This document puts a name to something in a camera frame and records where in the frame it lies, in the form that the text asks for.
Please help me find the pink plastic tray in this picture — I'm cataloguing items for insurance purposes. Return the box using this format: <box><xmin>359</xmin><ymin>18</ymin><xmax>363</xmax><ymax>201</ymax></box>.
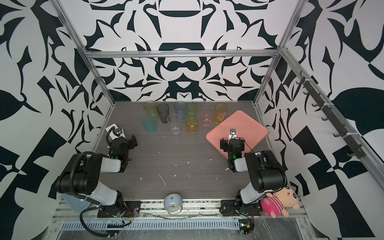
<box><xmin>206</xmin><ymin>111</ymin><xmax>269</xmax><ymax>158</ymax></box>

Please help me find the light green tall glass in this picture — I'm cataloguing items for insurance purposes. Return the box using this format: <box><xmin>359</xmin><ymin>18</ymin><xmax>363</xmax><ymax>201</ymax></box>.
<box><xmin>143</xmin><ymin>100</ymin><xmax>158</xmax><ymax>121</ymax></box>

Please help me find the smoky grey tall glass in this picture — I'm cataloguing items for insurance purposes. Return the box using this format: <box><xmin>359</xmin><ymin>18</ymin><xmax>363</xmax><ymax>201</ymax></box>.
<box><xmin>157</xmin><ymin>103</ymin><xmax>170</xmax><ymax>124</ymax></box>

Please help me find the clear tall glass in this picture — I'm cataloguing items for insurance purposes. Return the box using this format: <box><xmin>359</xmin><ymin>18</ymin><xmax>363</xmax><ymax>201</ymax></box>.
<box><xmin>167</xmin><ymin>114</ymin><xmax>181</xmax><ymax>135</ymax></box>

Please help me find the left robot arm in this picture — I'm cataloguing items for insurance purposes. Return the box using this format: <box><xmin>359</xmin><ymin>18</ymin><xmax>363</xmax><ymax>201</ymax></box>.
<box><xmin>56</xmin><ymin>135</ymin><xmax>138</xmax><ymax>212</ymax></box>

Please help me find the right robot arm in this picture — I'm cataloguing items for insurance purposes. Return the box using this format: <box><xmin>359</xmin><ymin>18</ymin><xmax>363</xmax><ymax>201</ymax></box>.
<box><xmin>220</xmin><ymin>137</ymin><xmax>287</xmax><ymax>206</ymax></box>

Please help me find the teal frosted glass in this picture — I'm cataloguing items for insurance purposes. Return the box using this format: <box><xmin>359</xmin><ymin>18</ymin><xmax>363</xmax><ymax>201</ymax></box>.
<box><xmin>142</xmin><ymin>116</ymin><xmax>157</xmax><ymax>135</ymax></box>

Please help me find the orange tall glass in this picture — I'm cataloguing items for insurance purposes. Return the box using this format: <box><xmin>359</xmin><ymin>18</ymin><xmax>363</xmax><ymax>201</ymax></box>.
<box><xmin>214</xmin><ymin>103</ymin><xmax>228</xmax><ymax>124</ymax></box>

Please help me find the pink short glass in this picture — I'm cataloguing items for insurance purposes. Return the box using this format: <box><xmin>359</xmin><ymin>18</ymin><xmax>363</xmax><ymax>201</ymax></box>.
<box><xmin>201</xmin><ymin>110</ymin><xmax>214</xmax><ymax>127</ymax></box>

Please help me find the yellow short glass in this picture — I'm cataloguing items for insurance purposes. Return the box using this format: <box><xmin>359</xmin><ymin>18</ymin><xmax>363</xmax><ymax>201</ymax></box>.
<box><xmin>186</xmin><ymin>118</ymin><xmax>199</xmax><ymax>134</ymax></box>

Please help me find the green short glass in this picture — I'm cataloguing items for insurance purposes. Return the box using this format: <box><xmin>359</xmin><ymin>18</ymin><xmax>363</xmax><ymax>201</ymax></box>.
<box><xmin>187</xmin><ymin>103</ymin><xmax>198</xmax><ymax>119</ymax></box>

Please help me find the blue tall glass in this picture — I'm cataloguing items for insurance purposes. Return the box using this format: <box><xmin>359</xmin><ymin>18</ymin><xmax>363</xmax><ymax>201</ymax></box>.
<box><xmin>174</xmin><ymin>101</ymin><xmax>188</xmax><ymax>122</ymax></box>

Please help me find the pink plush pig toy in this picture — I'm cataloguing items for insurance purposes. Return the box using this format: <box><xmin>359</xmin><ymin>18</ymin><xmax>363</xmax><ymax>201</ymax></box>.
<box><xmin>261</xmin><ymin>186</ymin><xmax>300</xmax><ymax>218</ymax></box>

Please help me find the light blue container lid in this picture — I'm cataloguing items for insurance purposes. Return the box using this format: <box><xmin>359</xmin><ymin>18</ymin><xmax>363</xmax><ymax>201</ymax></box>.
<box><xmin>62</xmin><ymin>194</ymin><xmax>91</xmax><ymax>213</ymax></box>

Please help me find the white round timer device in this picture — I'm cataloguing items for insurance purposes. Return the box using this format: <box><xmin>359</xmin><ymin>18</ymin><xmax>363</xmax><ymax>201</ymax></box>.
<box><xmin>164</xmin><ymin>193</ymin><xmax>183</xmax><ymax>215</ymax></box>

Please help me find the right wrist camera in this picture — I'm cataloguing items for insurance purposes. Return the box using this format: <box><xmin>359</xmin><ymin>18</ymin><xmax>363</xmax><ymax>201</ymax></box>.
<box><xmin>229</xmin><ymin>129</ymin><xmax>237</xmax><ymax>140</ymax></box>

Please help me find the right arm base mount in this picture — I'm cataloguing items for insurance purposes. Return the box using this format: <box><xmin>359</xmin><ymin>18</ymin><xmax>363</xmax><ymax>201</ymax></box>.
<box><xmin>219</xmin><ymin>200</ymin><xmax>263</xmax><ymax>217</ymax></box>

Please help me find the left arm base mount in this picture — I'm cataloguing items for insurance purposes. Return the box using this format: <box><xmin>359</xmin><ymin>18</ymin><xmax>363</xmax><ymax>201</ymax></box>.
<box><xmin>97</xmin><ymin>201</ymin><xmax>142</xmax><ymax>218</ymax></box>

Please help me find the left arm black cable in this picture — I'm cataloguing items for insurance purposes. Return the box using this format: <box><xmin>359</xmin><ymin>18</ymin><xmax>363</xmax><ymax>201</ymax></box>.
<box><xmin>79</xmin><ymin>206</ymin><xmax>133</xmax><ymax>238</ymax></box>

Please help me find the white slotted cable duct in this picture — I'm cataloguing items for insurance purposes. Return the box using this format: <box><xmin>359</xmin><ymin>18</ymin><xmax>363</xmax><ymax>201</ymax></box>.
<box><xmin>59</xmin><ymin>218</ymin><xmax>241</xmax><ymax>231</ymax></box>

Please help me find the black wall hook rail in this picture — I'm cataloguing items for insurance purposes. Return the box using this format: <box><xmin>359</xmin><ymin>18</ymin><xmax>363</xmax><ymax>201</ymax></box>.
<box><xmin>297</xmin><ymin>77</ymin><xmax>367</xmax><ymax>159</ymax></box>

